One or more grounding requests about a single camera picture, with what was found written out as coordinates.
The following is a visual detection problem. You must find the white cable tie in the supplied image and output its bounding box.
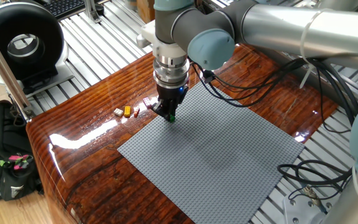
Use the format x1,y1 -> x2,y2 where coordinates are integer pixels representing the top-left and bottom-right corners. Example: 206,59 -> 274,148
299,9 -> 323,90

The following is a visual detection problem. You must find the metal cable connector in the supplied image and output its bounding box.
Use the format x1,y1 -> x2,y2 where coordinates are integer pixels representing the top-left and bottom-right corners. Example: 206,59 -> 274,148
301,183 -> 329,215

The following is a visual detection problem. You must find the white fan stand plate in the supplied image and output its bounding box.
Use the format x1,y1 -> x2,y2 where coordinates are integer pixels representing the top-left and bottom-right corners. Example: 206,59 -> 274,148
0,40 -> 75,98

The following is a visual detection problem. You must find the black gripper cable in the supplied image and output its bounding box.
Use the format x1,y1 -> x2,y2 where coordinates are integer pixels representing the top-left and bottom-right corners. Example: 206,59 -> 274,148
190,57 -> 358,135

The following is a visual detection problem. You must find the aluminium corner bracket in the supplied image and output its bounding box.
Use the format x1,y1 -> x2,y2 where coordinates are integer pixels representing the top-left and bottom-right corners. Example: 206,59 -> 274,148
83,0 -> 103,24

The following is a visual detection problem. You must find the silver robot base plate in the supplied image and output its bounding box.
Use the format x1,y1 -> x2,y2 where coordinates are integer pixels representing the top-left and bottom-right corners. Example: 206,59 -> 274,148
282,192 -> 334,224

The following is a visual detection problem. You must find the grey Lego baseplate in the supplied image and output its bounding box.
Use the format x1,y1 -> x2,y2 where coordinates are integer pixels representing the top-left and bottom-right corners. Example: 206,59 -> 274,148
117,81 -> 306,224

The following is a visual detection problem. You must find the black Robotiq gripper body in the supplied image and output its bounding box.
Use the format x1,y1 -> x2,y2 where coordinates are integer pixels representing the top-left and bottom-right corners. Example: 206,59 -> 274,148
155,83 -> 189,107

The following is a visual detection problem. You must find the black backpack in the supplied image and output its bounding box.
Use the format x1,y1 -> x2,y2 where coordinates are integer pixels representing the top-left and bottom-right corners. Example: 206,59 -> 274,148
0,100 -> 45,210

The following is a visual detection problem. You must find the aluminium frame post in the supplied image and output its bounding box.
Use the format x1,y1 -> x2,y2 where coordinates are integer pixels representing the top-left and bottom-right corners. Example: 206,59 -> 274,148
0,18 -> 36,123

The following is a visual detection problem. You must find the cardboard box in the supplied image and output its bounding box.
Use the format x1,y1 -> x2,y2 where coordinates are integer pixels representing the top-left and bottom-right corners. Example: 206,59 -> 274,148
136,0 -> 156,24

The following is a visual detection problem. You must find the black keyboard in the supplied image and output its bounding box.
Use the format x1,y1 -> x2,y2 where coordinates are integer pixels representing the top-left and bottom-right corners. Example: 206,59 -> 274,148
40,0 -> 86,20

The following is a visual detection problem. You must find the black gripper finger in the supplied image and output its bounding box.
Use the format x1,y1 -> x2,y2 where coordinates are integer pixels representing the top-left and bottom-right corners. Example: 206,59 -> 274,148
165,102 -> 180,123
151,99 -> 168,118

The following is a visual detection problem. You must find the black looped base cable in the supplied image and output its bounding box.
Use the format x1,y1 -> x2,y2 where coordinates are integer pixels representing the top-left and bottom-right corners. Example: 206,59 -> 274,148
277,159 -> 354,200

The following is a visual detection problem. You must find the silver wrist flange coupling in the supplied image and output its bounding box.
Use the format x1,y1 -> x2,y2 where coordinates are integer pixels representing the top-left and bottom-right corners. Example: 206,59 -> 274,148
152,54 -> 191,91

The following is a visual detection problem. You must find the black ring light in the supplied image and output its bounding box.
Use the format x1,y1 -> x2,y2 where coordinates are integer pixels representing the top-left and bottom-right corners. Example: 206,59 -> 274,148
0,2 -> 65,85

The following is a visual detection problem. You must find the grey metal beam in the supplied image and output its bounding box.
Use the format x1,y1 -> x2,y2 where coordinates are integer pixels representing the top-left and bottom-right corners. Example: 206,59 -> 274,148
253,46 -> 358,118

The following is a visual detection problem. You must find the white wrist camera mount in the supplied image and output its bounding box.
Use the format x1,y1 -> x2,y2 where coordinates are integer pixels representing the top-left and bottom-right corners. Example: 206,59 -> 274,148
135,19 -> 188,58

